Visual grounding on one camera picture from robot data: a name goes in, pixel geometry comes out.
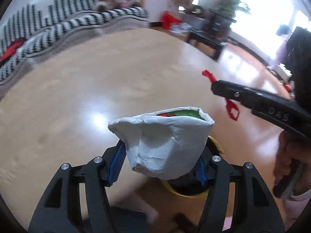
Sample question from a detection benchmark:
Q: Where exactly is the red cloth on sofa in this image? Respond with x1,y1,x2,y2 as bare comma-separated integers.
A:
1,38,26,63

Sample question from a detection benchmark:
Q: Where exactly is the person right hand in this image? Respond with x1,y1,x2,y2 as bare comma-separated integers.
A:
273,130,310,196

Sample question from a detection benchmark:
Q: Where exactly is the red bag on floor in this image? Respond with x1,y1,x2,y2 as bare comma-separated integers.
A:
161,11,182,30

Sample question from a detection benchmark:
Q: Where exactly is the yellow trash bin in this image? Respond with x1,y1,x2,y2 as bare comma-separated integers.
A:
160,136,225,198

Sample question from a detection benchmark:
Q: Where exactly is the red plastic strip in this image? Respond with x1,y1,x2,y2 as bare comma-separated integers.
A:
202,70,240,121

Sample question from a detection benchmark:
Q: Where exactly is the black white striped sofa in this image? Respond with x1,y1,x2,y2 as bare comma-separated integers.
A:
1,0,149,94

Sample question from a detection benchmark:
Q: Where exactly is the black plant stand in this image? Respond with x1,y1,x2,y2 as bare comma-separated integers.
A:
186,9,237,61

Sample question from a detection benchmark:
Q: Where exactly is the white paper cup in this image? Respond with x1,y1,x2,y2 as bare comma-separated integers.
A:
107,106,215,180

